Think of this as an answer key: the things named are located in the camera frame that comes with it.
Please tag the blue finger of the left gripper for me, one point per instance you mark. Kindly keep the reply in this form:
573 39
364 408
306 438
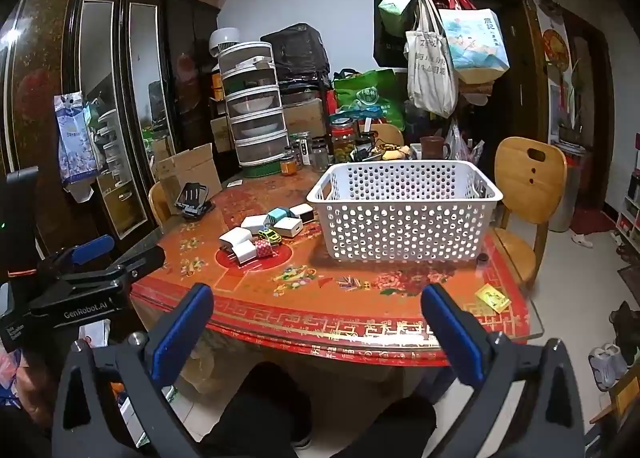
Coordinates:
91 250

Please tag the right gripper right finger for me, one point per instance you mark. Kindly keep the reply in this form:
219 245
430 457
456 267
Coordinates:
548 419

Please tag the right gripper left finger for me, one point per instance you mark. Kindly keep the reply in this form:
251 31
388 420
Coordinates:
87 421

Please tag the white charger adapter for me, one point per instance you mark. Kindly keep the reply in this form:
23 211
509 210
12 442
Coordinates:
235 236
244 251

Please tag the white charger box back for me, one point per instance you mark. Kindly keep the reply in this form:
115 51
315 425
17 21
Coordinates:
255 223

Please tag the pink checkered cube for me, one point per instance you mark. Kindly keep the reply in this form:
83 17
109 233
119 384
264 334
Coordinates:
263 249

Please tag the yellow green toy car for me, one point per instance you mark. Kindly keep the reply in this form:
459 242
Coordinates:
270 235

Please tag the teal white small box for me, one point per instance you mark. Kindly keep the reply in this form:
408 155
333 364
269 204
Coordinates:
277 214

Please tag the white black small box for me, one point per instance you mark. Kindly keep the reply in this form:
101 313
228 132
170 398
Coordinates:
304 212

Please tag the white perforated plastic basket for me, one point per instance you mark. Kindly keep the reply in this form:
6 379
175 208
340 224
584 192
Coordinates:
404 211

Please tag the white charger adapter front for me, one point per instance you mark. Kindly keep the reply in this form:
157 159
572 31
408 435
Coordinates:
244 251

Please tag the grey white slippers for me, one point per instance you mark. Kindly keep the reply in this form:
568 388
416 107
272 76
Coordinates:
607 365

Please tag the wooden chair left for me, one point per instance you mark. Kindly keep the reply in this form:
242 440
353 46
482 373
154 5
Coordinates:
159 204

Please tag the wooden chair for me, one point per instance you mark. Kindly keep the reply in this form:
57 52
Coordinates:
531 176
159 204
386 133

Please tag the yellow red card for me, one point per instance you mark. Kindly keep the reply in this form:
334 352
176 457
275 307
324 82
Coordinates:
493 298

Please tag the cardboard box open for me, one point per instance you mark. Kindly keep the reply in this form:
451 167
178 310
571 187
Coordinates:
192 166

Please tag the dark wooden glass cabinet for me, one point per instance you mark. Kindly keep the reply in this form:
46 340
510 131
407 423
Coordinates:
142 68

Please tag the white storage shelf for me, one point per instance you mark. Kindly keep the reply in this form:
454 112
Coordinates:
628 221

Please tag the wooden chair right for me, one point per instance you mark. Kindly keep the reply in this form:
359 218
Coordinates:
531 176

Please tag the stacked white food cover tower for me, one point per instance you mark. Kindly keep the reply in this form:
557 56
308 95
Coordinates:
253 103

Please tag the empty glass jar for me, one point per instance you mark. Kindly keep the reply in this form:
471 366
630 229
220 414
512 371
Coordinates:
319 156

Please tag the white plastic bag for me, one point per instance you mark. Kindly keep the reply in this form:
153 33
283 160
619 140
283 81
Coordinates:
460 149

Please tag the brown ceramic mug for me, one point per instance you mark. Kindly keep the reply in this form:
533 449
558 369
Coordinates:
434 148

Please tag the pickle glass jar red lid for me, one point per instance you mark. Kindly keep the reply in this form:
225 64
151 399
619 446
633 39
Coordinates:
343 136

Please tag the black wrapped bundle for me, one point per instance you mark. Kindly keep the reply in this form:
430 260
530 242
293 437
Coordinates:
298 52

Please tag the wooden chair far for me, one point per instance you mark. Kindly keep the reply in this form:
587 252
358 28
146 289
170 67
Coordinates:
386 133

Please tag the white canvas tote bag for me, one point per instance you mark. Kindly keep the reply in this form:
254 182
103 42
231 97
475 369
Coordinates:
432 80

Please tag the green shopping bag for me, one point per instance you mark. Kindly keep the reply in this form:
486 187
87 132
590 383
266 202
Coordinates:
375 94

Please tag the blue printed tote bag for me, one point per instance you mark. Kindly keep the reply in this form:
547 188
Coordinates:
475 44

